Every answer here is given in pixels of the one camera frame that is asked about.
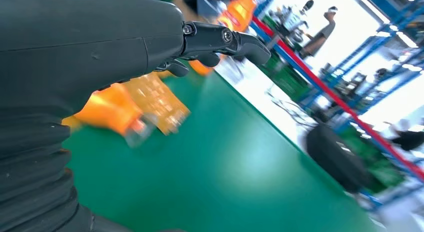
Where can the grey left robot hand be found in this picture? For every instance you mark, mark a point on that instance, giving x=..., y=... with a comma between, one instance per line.
x=82, y=41

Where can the yellow taped cardboard sheet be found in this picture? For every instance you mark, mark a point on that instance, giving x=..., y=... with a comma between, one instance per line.
x=159, y=101

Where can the brown cardboard box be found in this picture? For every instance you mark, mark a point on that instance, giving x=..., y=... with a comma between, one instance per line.
x=193, y=15

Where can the white desk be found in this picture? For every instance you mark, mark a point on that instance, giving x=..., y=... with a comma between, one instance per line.
x=251, y=88

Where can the green plastic crate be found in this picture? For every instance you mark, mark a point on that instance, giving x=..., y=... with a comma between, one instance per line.
x=374, y=157
x=285, y=74

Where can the black headed humanoid robot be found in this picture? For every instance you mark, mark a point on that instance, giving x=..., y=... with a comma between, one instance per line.
x=381, y=72
x=307, y=5

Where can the person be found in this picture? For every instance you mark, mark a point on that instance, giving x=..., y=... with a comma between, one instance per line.
x=410, y=139
x=319, y=36

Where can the black carrying case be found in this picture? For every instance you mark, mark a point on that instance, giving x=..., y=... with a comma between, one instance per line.
x=334, y=157

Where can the blue metal shelving rack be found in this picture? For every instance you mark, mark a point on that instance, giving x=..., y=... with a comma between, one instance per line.
x=377, y=0

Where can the red metal post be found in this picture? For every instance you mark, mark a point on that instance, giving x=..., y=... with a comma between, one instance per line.
x=331, y=94

